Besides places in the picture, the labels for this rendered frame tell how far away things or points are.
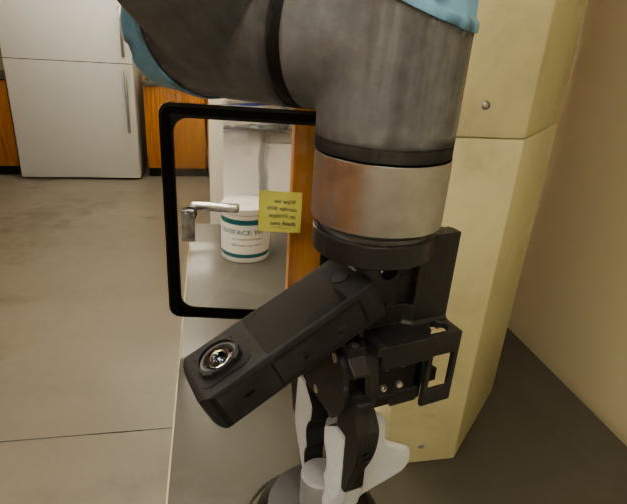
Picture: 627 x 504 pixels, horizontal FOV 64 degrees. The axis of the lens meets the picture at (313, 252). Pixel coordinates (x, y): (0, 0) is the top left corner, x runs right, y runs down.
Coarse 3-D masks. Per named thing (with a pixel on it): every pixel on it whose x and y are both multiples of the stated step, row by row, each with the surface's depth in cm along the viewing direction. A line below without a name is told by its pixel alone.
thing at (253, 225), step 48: (192, 144) 84; (240, 144) 84; (288, 144) 84; (192, 192) 88; (240, 192) 88; (288, 192) 88; (240, 240) 91; (288, 240) 91; (192, 288) 95; (240, 288) 95
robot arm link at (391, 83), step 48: (288, 0) 24; (336, 0) 23; (384, 0) 22; (432, 0) 22; (288, 48) 24; (336, 48) 23; (384, 48) 22; (432, 48) 22; (336, 96) 24; (384, 96) 23; (432, 96) 23; (336, 144) 25; (384, 144) 24; (432, 144) 24
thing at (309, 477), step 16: (304, 464) 36; (320, 464) 36; (272, 480) 40; (288, 480) 39; (304, 480) 35; (320, 480) 35; (272, 496) 37; (288, 496) 37; (304, 496) 36; (320, 496) 35; (368, 496) 38
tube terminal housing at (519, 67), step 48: (480, 0) 50; (528, 0) 50; (576, 0) 59; (480, 48) 51; (528, 48) 52; (480, 96) 53; (528, 96) 54; (480, 144) 56; (528, 144) 59; (480, 192) 58; (528, 192) 67; (480, 240) 61; (528, 240) 78; (480, 288) 63; (480, 336) 67; (432, 384) 68; (480, 384) 77; (432, 432) 72
